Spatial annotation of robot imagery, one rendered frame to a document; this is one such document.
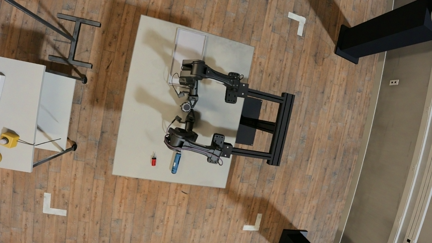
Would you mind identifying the white hollow tube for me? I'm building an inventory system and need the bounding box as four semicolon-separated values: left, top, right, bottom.
182;103;191;111

